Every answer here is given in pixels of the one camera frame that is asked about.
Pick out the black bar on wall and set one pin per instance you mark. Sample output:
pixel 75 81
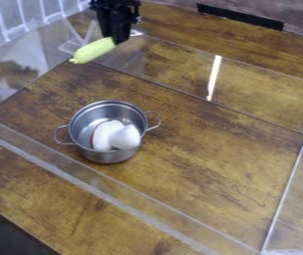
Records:
pixel 241 17

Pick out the clear acrylic enclosure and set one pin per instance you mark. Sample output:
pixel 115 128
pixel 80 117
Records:
pixel 214 185

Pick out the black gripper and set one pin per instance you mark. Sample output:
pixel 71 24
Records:
pixel 118 25

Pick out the white mushroom toy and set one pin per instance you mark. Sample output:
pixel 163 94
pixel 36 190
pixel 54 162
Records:
pixel 113 135

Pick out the small steel pot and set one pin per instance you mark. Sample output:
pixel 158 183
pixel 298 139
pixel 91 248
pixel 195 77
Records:
pixel 76 133

